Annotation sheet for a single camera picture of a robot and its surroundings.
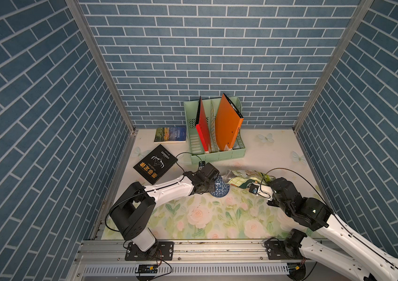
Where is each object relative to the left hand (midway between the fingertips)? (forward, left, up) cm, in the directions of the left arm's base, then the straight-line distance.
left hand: (215, 187), depth 88 cm
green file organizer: (+25, +10, -5) cm, 28 cm away
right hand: (-4, -24, +13) cm, 28 cm away
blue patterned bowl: (+1, -4, -4) cm, 5 cm away
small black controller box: (-33, +29, -9) cm, 45 cm away
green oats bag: (-6, -10, +19) cm, 22 cm away
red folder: (+43, +7, 0) cm, 44 cm away
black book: (+15, +33, -3) cm, 36 cm away
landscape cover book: (+40, +29, -5) cm, 49 cm away
